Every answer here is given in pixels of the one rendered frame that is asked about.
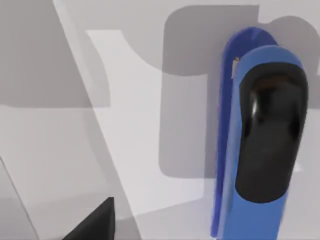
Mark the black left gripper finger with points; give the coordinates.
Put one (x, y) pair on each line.
(98, 223)

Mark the blue and black stapler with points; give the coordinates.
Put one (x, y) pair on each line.
(260, 140)

